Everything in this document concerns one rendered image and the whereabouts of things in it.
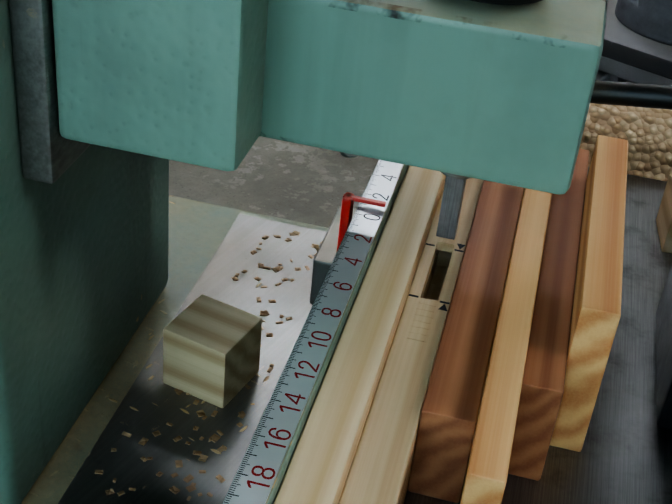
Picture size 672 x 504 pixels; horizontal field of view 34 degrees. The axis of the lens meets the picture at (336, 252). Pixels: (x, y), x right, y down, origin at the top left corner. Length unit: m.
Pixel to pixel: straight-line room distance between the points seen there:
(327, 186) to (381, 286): 1.96
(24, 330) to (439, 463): 0.21
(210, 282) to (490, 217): 0.24
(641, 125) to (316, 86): 0.31
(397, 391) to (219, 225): 0.37
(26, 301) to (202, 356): 0.13
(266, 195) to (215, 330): 1.77
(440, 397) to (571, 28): 0.16
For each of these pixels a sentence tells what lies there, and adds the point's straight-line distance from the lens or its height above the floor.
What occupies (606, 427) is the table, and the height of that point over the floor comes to 0.90.
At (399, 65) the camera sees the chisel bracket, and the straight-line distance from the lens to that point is 0.46.
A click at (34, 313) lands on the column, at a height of 0.91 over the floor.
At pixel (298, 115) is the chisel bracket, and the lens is 0.48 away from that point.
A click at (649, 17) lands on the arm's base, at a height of 0.84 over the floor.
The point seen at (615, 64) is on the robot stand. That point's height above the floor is 0.79.
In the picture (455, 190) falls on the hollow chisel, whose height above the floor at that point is 0.98.
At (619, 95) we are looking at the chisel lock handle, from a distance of 0.48.
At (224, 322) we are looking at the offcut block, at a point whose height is 0.84.
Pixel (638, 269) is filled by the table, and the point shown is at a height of 0.90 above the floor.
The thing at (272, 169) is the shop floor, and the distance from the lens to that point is 2.49.
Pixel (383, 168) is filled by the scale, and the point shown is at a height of 0.96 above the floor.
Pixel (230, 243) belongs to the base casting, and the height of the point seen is 0.80.
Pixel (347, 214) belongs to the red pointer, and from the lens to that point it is 0.53.
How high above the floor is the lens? 1.23
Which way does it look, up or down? 34 degrees down
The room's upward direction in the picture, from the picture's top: 6 degrees clockwise
